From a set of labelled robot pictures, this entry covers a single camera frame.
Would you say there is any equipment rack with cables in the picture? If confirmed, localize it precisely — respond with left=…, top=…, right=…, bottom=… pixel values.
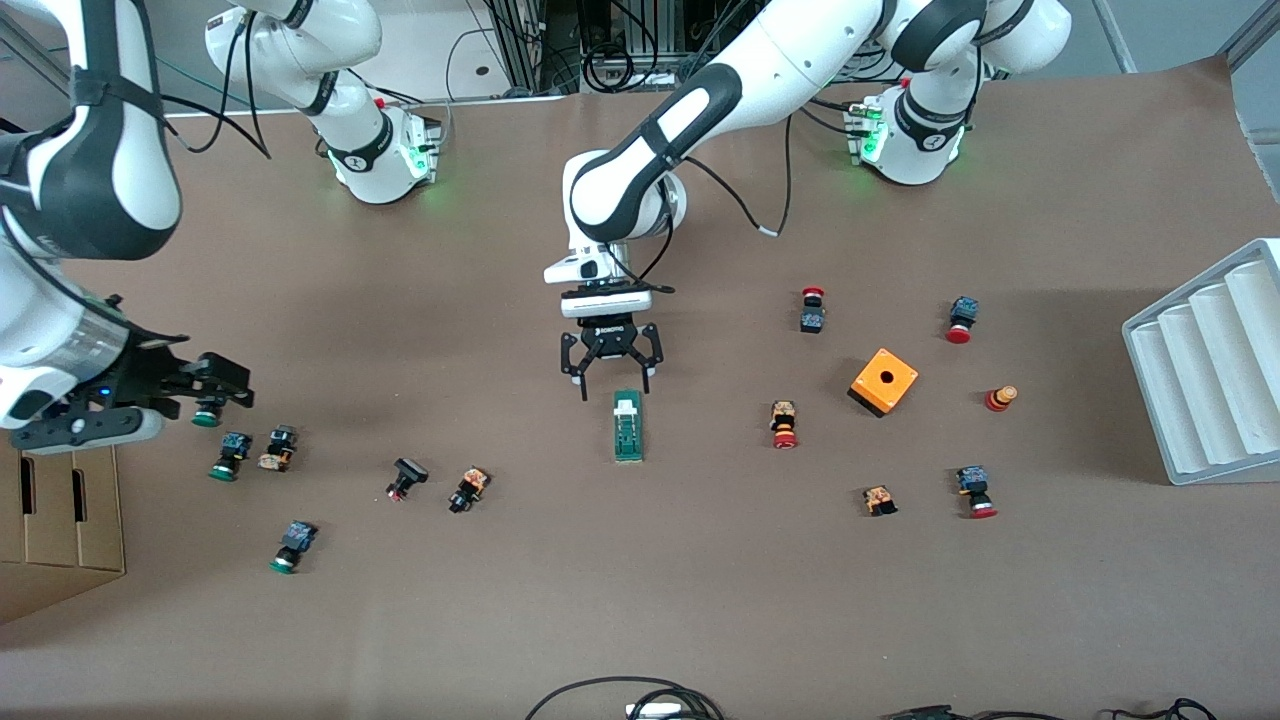
left=485, top=0, right=906, bottom=101

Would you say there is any black cable with connector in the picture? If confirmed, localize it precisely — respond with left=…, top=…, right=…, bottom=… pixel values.
left=882, top=697, right=1219, bottom=720

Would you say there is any black looped cable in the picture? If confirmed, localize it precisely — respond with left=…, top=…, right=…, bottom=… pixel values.
left=524, top=676, right=725, bottom=720

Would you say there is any black push button red tip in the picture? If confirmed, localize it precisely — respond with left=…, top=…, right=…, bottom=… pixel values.
left=385, top=457, right=430, bottom=503

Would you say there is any white ribbed tray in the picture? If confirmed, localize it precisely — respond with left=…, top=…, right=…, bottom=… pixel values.
left=1121, top=238, right=1280, bottom=487

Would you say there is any aluminium frame post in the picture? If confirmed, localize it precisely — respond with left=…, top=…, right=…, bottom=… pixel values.
left=1218, top=0, right=1280, bottom=73

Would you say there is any green terminal block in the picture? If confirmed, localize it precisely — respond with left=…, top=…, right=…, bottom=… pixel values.
left=613, top=388, right=645, bottom=464

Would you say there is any brown cardboard box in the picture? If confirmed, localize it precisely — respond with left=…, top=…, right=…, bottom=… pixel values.
left=0, top=445, right=127, bottom=626

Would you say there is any orange push button enclosure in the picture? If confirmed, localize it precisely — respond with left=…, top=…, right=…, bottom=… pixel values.
left=848, top=347, right=920, bottom=419

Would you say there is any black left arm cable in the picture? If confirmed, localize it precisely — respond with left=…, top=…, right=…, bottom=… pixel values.
left=615, top=95, right=796, bottom=296

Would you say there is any black orange push button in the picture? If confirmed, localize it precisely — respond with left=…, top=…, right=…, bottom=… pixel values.
left=447, top=465, right=492, bottom=515

